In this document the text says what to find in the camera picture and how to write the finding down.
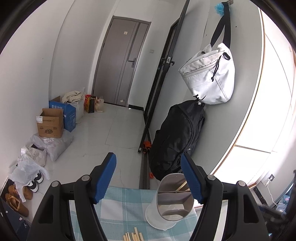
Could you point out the wooden chopstick on table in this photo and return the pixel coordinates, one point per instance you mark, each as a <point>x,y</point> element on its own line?
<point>125,237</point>
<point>138,234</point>
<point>128,236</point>
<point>134,237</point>

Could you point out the teal checked tablecloth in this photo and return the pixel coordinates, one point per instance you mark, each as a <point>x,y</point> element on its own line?
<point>122,210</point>

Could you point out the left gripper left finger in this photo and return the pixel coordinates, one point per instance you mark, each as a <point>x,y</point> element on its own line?
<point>52,220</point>

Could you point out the beige paper bag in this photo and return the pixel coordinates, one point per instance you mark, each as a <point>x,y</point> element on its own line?
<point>99,104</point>

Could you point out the black backpack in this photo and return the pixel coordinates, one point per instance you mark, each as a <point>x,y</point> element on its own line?
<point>178,134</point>

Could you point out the blue cardboard box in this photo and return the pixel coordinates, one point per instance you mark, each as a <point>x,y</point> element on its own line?
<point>69,113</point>

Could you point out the white plastic bag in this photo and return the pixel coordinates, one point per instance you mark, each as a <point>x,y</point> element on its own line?
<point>23,172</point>

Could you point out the grey parcel bag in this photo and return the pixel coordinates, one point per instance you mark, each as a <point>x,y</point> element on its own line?
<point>53,146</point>

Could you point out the cream cloth bundle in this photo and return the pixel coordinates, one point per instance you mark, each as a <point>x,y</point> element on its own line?
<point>73,96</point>

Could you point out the black white sneakers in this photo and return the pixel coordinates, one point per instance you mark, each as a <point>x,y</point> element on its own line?
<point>34,184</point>

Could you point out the wall power socket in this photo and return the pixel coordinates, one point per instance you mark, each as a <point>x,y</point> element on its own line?
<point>271,177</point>

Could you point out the white sling bag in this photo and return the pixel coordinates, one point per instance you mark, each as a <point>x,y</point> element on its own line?
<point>210,75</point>

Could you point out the brown shoe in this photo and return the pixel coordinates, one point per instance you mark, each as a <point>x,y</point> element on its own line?
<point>16,205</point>
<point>28,194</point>

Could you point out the white utensil holder cylinder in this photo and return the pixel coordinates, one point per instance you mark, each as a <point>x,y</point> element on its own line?
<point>168,207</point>

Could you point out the blue duster on hook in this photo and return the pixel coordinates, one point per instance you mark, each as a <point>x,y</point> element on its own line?
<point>219,8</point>

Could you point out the brown cardboard box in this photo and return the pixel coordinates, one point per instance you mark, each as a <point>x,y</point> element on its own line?
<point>50,123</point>

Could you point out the chopstick in holder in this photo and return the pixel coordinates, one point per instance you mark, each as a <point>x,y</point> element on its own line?
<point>183,187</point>

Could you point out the grey door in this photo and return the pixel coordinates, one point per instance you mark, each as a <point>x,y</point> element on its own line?
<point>118,59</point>

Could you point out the black metal frame stand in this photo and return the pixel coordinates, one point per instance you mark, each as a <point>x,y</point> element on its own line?
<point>165,62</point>

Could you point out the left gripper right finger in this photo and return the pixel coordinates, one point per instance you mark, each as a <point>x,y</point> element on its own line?
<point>244,220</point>

